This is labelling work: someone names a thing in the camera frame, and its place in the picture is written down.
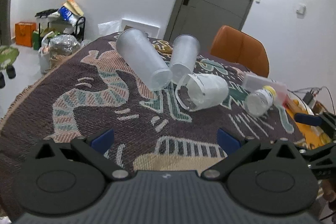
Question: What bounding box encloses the white flat box by wall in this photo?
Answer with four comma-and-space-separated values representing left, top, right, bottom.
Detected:
120, 19, 160, 38

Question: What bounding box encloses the black power adapter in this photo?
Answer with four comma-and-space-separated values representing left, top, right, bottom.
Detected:
303, 92, 315, 105

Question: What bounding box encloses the frosted cup lying behind bottle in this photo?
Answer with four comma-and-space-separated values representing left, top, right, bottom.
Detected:
242, 72, 288, 105

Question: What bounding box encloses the patterned woven blanket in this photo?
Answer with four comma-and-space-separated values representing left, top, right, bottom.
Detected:
1, 34, 305, 221

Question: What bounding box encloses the orange leather chair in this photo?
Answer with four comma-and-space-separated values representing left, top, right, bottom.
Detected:
210, 26, 269, 77

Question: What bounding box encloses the clear bottle yellow cap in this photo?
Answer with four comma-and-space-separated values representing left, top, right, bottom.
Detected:
244, 86, 276, 117

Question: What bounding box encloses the black storage rack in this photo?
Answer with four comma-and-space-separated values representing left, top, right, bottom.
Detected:
35, 9, 86, 43

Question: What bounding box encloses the short frosted plastic cup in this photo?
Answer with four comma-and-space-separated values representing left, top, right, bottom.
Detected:
169, 34, 200, 84

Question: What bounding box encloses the white wall switch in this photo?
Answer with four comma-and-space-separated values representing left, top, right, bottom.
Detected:
296, 3, 306, 15

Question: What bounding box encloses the tall frosted plastic cup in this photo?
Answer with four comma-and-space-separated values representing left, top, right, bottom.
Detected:
116, 28, 173, 91

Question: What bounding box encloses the white bowl of oranges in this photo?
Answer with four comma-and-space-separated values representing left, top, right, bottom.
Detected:
283, 91, 314, 118

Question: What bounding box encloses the clear cup with paper wrap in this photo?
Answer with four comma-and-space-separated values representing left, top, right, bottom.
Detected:
175, 73, 229, 112

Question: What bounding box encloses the clear plastic bag with jar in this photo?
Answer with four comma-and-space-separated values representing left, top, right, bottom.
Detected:
49, 35, 80, 68

